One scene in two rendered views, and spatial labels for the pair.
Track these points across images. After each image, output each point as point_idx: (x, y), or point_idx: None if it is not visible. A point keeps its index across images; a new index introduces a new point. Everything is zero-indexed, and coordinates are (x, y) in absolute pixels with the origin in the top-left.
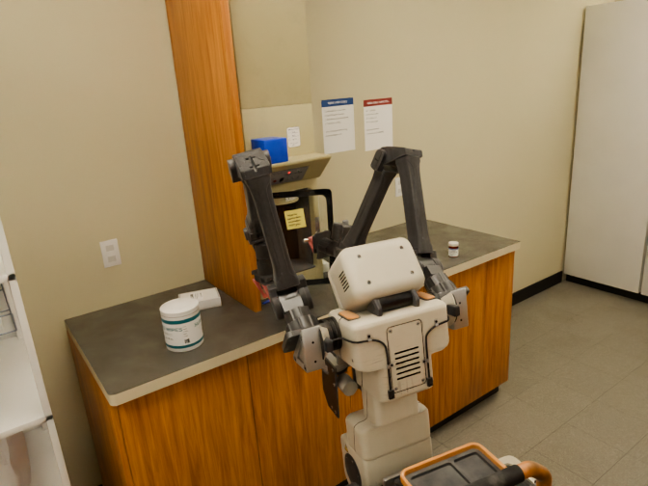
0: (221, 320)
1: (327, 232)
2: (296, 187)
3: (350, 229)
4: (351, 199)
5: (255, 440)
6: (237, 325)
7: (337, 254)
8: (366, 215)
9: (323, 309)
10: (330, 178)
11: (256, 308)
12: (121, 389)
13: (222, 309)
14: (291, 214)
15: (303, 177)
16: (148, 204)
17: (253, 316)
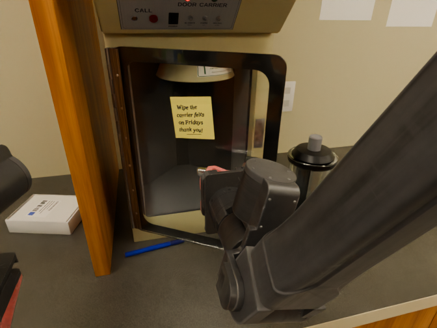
0: (30, 278)
1: (241, 175)
2: (222, 49)
3: (285, 226)
4: (344, 95)
5: None
6: (34, 308)
7: (222, 287)
8: (390, 213)
9: (211, 323)
10: (319, 60)
11: (96, 270)
12: None
13: (64, 243)
14: (185, 106)
15: (235, 26)
16: (21, 52)
17: (80, 289)
